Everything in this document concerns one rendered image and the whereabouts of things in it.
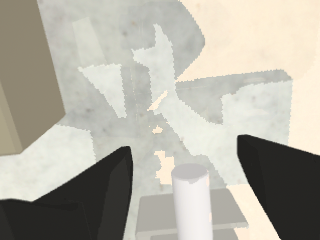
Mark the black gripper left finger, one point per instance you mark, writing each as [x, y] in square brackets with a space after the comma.
[92, 205]

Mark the grey cylinder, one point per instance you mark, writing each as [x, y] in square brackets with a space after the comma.
[190, 183]

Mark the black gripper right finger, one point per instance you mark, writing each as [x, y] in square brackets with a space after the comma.
[286, 182]

